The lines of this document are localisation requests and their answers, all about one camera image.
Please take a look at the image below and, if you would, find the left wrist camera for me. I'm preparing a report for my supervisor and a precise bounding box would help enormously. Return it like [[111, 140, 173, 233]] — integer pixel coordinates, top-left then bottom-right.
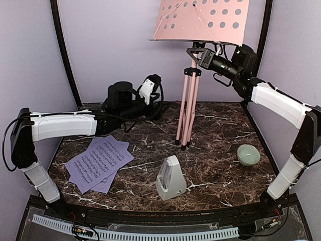
[[137, 74, 161, 105]]

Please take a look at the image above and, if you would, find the white metronome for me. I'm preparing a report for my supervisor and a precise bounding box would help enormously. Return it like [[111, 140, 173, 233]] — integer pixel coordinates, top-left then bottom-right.
[[155, 155, 187, 201]]

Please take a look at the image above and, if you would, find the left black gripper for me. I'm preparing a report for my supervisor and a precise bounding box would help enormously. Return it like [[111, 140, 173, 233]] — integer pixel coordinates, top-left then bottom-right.
[[117, 90, 171, 124]]

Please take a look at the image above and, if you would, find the black frame post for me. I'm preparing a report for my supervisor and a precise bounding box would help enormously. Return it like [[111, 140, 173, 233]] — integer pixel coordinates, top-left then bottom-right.
[[242, 0, 273, 108], [50, 0, 82, 108]]

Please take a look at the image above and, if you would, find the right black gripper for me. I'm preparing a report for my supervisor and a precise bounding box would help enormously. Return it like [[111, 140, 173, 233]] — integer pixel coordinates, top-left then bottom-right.
[[187, 47, 242, 80]]

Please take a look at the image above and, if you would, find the pale green bowl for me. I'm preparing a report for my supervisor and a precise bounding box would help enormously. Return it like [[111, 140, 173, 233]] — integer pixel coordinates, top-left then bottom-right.
[[237, 144, 261, 167]]

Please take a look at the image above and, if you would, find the right black frame post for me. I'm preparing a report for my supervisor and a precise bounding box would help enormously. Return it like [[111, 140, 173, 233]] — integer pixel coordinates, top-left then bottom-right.
[[242, 0, 273, 108]]

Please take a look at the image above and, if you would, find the white slotted cable duct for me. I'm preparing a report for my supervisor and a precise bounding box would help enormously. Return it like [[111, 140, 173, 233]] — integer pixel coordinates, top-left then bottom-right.
[[32, 214, 239, 240]]

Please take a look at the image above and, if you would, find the purple sheet music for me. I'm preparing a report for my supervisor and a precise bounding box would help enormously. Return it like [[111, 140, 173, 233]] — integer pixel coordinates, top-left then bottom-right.
[[68, 137, 129, 194], [65, 135, 134, 194]]

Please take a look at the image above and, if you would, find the small circuit board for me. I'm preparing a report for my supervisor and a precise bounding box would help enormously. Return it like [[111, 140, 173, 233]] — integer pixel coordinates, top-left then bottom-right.
[[71, 226, 94, 237]]

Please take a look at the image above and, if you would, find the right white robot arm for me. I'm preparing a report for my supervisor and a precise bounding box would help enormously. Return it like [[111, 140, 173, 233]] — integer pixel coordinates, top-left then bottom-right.
[[187, 45, 320, 218]]

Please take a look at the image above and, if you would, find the pink music stand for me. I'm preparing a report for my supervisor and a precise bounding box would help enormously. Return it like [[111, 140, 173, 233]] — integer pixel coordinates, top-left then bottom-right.
[[152, 1, 250, 150]]

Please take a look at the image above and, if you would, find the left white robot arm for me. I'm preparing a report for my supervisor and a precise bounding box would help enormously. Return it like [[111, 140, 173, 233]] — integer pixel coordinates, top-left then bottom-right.
[[9, 75, 164, 219]]

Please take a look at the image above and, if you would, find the left black frame post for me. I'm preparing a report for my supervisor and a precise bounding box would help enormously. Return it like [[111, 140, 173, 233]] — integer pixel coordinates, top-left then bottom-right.
[[50, 0, 82, 108]]

